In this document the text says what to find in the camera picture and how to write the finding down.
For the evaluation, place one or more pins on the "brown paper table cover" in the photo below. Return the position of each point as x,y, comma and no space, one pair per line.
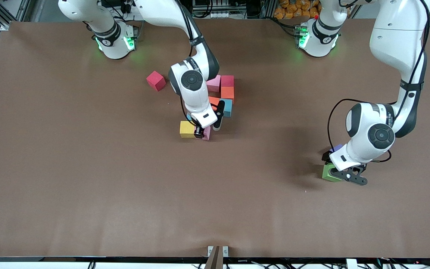
162,186

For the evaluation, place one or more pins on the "cyan foam cube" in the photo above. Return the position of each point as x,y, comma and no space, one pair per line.
228,108
189,116

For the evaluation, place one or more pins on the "pile of orange fruits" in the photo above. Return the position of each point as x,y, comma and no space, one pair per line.
293,9

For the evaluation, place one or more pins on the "pink foam cube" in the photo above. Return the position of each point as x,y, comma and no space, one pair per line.
215,84
207,133

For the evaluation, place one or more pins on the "white power strip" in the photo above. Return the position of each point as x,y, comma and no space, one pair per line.
133,8

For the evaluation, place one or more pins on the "brown mounting bar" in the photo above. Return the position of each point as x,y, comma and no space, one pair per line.
215,259

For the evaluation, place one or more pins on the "yellow foam cube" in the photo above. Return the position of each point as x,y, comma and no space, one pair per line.
187,129

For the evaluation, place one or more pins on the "orange foam cube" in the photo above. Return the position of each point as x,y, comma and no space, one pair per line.
214,101
227,93

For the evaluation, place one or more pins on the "green foam cube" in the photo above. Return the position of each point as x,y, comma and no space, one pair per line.
327,173

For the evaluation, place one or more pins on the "white rack device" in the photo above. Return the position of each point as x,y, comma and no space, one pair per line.
215,14

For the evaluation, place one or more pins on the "small white box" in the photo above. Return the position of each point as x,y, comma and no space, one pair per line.
351,264

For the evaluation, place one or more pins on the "red foam cube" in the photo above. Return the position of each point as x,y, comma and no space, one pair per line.
156,80
227,81

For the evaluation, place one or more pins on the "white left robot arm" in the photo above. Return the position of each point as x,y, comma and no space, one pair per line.
381,136

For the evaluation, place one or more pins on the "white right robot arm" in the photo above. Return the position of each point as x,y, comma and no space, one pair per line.
192,79

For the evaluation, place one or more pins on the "purple foam cube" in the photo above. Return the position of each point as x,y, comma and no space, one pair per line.
336,148

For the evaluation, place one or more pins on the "small metal table bracket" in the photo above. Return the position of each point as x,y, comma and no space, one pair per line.
225,251

